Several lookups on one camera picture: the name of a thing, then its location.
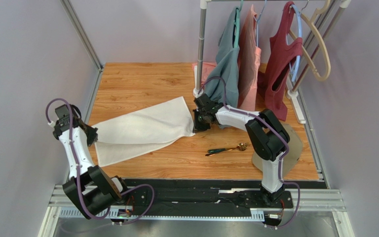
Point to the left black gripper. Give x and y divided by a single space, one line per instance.
93 136

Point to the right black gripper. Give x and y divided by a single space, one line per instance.
197 121

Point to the white cloth napkin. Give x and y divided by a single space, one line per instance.
143 131

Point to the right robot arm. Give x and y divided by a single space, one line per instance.
267 136

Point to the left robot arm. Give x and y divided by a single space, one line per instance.
89 188

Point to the grey-blue hanging shirt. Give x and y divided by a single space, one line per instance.
224 78

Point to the pink cloth on table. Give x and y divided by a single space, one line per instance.
207 68

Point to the dark red tank top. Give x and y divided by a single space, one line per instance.
283 56

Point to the salmon pink hanging shirt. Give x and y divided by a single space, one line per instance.
249 60

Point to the teal hanger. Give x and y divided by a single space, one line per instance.
236 24

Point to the tan baseball cap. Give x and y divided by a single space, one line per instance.
295 151

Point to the gold utensil dark handle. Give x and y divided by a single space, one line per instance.
217 151

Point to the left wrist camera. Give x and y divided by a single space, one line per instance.
51 124

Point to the gold fork green handle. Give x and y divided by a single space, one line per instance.
239 147

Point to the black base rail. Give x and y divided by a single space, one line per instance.
196 198

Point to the aluminium frame post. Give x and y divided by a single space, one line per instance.
74 18

